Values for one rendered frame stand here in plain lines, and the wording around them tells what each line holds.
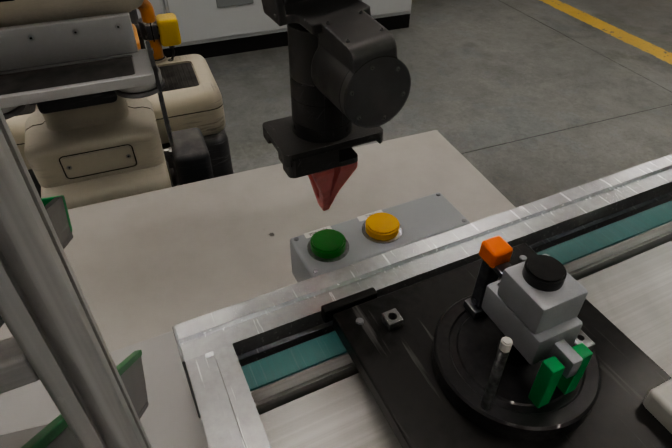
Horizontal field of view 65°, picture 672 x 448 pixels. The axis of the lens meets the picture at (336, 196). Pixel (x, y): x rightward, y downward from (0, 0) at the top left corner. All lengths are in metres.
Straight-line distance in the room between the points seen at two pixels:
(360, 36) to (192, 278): 0.45
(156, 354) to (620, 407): 0.47
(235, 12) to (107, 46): 2.53
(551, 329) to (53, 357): 0.34
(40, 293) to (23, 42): 0.75
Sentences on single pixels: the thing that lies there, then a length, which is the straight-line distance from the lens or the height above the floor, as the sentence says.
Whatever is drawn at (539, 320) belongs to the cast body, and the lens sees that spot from 0.42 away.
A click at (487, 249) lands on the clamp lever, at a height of 1.07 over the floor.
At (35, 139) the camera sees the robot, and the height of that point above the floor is 0.89.
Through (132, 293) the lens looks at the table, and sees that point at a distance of 0.74.
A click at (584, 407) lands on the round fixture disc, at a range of 0.49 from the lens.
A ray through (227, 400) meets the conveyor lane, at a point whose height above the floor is 0.95.
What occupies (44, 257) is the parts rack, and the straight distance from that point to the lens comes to 0.17.
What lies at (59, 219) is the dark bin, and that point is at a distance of 0.30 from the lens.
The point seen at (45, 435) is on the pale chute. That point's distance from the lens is 0.26.
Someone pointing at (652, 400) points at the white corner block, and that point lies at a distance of 0.53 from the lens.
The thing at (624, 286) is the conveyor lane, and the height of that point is 0.92.
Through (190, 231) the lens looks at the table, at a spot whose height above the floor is 0.86.
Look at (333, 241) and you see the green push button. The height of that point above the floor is 0.97.
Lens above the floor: 1.38
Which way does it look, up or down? 39 degrees down
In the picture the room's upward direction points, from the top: straight up
